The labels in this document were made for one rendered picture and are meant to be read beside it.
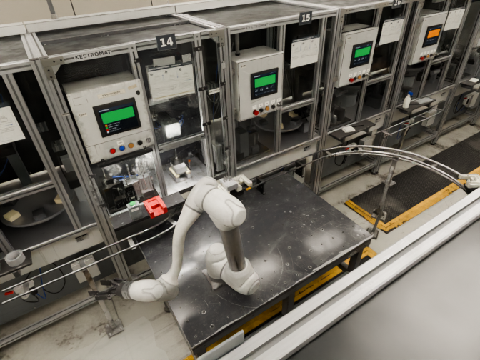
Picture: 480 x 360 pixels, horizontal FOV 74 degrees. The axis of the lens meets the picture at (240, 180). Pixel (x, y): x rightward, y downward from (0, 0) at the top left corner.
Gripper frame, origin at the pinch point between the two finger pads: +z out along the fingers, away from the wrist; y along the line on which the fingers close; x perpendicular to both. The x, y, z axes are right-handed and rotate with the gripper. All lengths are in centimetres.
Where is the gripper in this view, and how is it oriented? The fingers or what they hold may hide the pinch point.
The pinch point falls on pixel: (98, 288)
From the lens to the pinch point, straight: 197.9
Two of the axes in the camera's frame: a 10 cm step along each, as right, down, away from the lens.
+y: -3.5, 3.8, -8.5
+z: -9.0, 1.0, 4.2
